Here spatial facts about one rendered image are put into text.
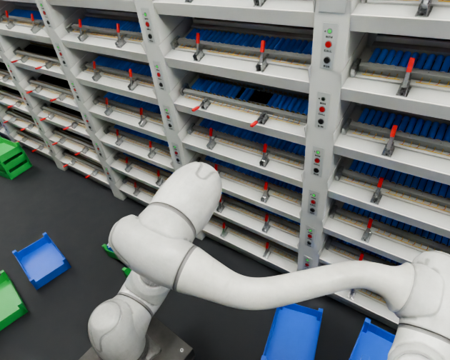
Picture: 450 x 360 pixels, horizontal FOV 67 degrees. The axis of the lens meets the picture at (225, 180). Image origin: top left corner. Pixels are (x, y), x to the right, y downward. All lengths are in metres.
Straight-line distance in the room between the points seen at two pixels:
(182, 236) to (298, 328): 1.09
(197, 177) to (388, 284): 0.45
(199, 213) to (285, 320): 1.05
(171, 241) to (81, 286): 1.40
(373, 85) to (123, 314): 1.03
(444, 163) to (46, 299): 1.89
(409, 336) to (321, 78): 0.69
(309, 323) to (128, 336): 0.84
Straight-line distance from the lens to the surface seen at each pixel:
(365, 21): 0.99
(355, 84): 1.06
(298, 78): 1.11
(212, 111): 1.37
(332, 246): 1.57
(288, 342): 1.68
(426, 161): 1.13
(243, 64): 1.22
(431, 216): 1.25
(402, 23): 0.97
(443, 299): 0.76
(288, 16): 1.06
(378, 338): 1.57
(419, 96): 1.03
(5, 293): 2.27
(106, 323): 1.22
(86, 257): 2.18
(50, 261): 2.28
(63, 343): 1.92
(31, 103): 2.73
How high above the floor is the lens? 1.52
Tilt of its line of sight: 39 degrees down
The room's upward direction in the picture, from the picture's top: 7 degrees counter-clockwise
